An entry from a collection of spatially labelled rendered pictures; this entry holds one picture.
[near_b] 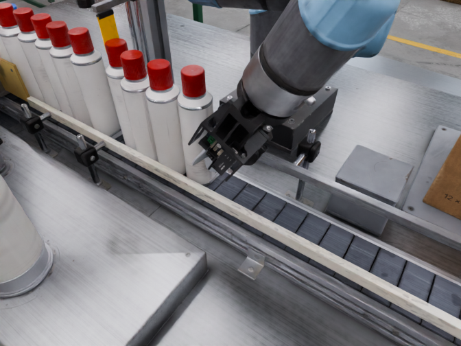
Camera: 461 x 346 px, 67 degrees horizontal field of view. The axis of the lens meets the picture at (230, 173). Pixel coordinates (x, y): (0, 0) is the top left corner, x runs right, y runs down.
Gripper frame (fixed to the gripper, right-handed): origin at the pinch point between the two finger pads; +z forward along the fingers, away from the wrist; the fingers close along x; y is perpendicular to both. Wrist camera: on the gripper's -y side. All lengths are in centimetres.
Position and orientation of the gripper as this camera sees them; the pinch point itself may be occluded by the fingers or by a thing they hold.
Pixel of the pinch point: (215, 162)
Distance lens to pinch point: 56.7
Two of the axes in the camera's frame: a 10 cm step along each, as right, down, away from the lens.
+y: -5.7, 5.7, -5.9
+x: 7.1, 7.0, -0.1
